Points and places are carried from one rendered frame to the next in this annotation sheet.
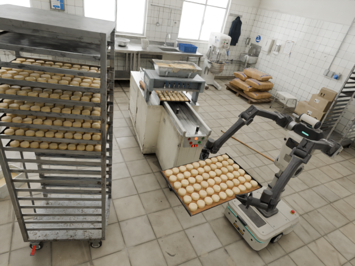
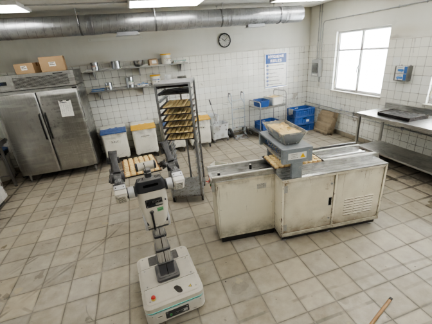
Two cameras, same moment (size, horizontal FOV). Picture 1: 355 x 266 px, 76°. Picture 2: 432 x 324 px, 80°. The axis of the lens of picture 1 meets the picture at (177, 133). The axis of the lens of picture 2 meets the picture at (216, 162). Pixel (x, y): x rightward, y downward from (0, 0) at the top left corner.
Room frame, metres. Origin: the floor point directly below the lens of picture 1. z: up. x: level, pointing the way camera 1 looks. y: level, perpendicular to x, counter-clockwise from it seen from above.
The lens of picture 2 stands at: (2.82, -2.74, 2.15)
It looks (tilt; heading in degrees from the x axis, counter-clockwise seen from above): 23 degrees down; 106
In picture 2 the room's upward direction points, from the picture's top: 5 degrees counter-clockwise
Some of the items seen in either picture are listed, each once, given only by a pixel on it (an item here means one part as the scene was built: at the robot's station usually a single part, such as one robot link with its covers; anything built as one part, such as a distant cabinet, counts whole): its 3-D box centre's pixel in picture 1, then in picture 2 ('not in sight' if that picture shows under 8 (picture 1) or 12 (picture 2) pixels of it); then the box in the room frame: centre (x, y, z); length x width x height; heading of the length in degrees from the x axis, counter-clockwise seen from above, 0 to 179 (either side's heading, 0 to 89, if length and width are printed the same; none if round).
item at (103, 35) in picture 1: (103, 164); (164, 145); (1.17, 0.46, 0.97); 0.03 x 0.03 x 1.70; 14
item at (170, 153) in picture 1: (178, 145); (242, 200); (2.35, -0.04, 0.45); 0.70 x 0.34 x 0.90; 25
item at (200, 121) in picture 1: (178, 94); (297, 166); (2.97, 0.09, 0.87); 2.01 x 0.03 x 0.07; 25
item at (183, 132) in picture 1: (158, 93); (286, 157); (2.85, 0.35, 0.87); 2.01 x 0.03 x 0.07; 25
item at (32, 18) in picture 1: (65, 147); (183, 140); (1.32, 0.80, 0.93); 0.64 x 0.51 x 1.78; 104
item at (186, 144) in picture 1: (194, 141); (211, 182); (2.02, -0.20, 0.77); 0.24 x 0.04 x 0.14; 115
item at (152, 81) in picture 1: (173, 87); (282, 152); (2.81, 0.17, 1.01); 0.72 x 0.33 x 0.34; 115
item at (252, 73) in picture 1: (257, 74); not in sight; (6.12, -1.77, 0.62); 0.72 x 0.42 x 0.17; 38
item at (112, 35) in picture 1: (111, 130); (196, 143); (1.61, 0.56, 0.97); 0.03 x 0.03 x 1.70; 14
